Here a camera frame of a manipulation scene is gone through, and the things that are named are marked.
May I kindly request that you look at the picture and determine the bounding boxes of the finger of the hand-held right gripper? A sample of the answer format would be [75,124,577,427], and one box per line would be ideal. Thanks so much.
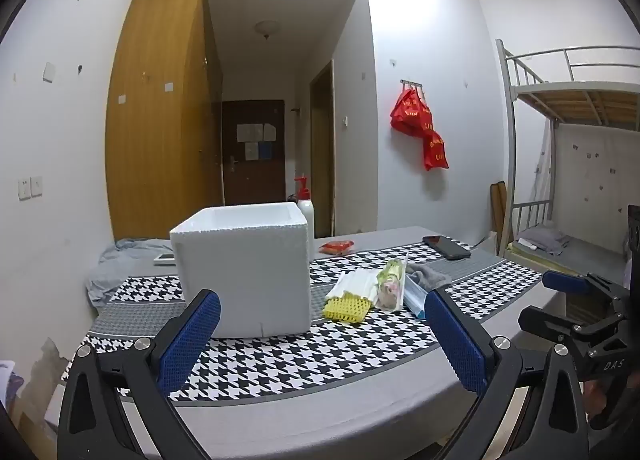
[542,270,632,302]
[518,307,601,356]

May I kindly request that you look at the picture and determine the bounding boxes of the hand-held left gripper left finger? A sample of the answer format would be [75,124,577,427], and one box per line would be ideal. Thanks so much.
[59,289,222,460]

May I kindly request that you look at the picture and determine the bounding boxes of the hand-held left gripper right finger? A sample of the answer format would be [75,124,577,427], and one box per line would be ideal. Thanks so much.
[424,287,598,460]

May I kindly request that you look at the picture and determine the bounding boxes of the white foam box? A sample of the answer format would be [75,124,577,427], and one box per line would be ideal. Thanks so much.
[169,201,314,339]

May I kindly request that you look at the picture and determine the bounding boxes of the green tissue packet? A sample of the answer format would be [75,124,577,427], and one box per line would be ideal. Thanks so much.
[372,253,411,313]

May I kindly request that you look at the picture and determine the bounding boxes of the yellow foam fruit net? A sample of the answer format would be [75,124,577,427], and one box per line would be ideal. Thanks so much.
[322,291,375,323]

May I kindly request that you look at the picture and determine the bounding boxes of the grey bedding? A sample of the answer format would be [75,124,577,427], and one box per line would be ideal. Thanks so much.
[517,225,573,256]

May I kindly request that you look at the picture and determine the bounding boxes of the blue face mask packet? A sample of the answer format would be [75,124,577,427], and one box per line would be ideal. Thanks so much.
[401,274,433,321]

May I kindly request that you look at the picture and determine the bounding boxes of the small dark grey cloth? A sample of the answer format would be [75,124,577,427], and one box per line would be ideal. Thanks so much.
[406,263,453,291]

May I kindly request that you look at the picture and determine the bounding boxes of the brown wooden planks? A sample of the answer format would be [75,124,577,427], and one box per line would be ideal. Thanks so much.
[489,181,508,246]

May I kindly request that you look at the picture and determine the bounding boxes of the black smartphone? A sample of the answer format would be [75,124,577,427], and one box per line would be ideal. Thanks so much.
[422,235,472,260]

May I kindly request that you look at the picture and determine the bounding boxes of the crumpled grey cloth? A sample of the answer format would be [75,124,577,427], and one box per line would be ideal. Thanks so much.
[86,239,176,303]

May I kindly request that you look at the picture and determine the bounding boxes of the houndstooth blanket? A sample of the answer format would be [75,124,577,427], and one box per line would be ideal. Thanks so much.
[60,239,558,401]

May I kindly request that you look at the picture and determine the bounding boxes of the red snack packet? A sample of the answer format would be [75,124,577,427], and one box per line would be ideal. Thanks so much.
[318,240,356,256]

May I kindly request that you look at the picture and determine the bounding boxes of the white red pump bottle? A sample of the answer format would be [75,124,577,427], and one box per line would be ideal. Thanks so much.
[294,177,315,241]

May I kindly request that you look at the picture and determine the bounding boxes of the dark brown entrance door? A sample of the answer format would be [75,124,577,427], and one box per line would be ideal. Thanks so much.
[222,100,286,207]

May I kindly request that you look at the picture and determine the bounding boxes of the red plastic bag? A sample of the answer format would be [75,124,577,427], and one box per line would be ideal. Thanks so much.
[390,88,432,137]
[420,127,449,171]

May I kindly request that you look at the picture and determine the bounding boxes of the metal bunk bed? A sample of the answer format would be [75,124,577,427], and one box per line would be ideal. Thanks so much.
[495,39,640,286]

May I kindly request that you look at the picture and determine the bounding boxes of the wooden wardrobe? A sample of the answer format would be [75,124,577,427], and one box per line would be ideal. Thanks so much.
[105,0,224,243]

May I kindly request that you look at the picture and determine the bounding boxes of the paper notices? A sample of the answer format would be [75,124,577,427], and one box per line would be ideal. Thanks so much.
[236,123,277,159]

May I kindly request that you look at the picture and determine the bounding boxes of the wooden side door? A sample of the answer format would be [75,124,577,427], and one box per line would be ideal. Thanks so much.
[310,60,335,238]

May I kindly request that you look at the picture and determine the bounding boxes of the white wall switches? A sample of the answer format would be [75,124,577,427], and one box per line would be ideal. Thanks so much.
[18,176,44,201]

